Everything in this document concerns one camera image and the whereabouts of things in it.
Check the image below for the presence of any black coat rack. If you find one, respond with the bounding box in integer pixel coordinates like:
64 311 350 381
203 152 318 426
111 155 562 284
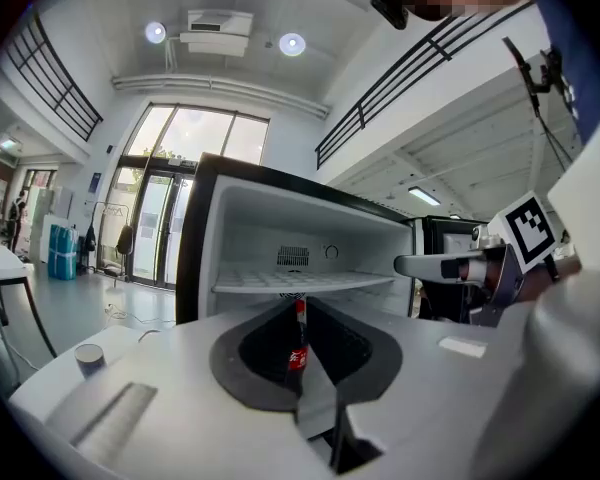
86 201 137 290

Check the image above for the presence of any long ceiling light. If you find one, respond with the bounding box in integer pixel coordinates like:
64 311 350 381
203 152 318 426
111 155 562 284
407 185 442 208

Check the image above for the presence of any white ceiling air conditioner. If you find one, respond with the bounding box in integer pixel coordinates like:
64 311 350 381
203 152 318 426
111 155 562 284
179 8 255 59

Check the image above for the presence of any round ceiling lamp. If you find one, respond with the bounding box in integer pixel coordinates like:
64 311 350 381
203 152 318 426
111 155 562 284
144 20 168 45
278 32 308 58

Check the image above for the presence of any blue paper cup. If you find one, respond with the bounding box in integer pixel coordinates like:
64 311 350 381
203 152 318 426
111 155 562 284
73 343 108 380

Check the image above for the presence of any dark bottle with red cap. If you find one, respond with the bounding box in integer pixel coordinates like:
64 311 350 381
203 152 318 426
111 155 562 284
284 297 312 395

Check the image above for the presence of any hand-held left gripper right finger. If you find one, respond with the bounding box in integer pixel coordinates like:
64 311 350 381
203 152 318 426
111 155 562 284
305 295 529 480

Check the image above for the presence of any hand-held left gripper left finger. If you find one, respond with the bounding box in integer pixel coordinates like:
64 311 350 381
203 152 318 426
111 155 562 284
44 297 334 480

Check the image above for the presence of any person's navy shirt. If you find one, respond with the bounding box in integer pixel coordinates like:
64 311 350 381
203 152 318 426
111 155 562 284
528 0 600 145

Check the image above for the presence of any white floor cable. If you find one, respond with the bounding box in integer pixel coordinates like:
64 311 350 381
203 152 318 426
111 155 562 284
103 301 177 328

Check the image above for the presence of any blue wrapped package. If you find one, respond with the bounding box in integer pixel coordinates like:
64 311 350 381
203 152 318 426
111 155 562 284
46 223 80 282

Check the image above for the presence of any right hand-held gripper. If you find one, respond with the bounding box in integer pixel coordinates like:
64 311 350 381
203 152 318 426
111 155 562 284
393 189 582 328

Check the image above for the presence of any white side table black frame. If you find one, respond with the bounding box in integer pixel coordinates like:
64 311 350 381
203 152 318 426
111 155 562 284
0 243 59 360

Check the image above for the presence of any glass entrance door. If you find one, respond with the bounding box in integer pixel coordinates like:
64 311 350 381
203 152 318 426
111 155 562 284
96 101 272 290

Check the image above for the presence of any black balcony railing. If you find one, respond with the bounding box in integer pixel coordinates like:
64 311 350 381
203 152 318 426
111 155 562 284
3 11 105 143
314 0 535 171

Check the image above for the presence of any person's right forearm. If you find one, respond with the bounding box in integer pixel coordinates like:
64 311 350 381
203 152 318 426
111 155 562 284
518 256 585 305

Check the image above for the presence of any black mini fridge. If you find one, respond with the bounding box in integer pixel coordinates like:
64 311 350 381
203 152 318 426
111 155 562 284
174 152 487 327

